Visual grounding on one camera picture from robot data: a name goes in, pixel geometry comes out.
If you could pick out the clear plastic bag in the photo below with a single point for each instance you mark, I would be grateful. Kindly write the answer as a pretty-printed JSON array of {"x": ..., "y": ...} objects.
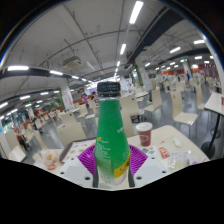
[{"x": 179, "y": 160}]

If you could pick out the red paper cup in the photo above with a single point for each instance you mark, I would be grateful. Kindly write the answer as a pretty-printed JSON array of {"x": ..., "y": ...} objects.
[{"x": 144, "y": 135}]

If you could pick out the white table with black pedestal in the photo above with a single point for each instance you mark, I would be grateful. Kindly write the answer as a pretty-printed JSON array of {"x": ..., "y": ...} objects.
[{"x": 215, "y": 103}]

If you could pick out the small white wrapper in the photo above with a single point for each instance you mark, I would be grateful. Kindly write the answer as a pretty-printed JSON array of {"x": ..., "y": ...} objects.
[{"x": 176, "y": 141}]

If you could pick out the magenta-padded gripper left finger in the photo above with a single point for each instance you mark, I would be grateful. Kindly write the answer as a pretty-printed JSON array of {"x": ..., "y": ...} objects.
[{"x": 76, "y": 171}]

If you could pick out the person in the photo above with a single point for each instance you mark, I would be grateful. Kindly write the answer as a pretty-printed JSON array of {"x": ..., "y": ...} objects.
[{"x": 85, "y": 100}]

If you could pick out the group of ceiling lights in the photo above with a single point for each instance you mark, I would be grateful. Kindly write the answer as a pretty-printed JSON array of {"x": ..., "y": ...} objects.
[{"x": 136, "y": 11}]

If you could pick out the group of beige chairs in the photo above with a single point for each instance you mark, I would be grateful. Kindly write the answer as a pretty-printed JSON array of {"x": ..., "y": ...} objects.
[{"x": 70, "y": 130}]

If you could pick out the crumpled food wrapper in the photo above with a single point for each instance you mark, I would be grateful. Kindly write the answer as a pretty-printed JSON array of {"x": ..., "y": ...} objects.
[{"x": 49, "y": 158}]

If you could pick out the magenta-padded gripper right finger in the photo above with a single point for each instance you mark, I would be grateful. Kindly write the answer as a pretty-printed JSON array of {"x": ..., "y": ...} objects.
[{"x": 148, "y": 170}]

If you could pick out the green plastic drink bottle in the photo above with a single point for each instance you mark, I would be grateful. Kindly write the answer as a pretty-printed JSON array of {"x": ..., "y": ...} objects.
[{"x": 111, "y": 140}]

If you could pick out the ceiling air conditioner unit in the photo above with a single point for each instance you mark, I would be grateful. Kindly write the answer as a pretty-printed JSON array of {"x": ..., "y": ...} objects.
[{"x": 72, "y": 62}]

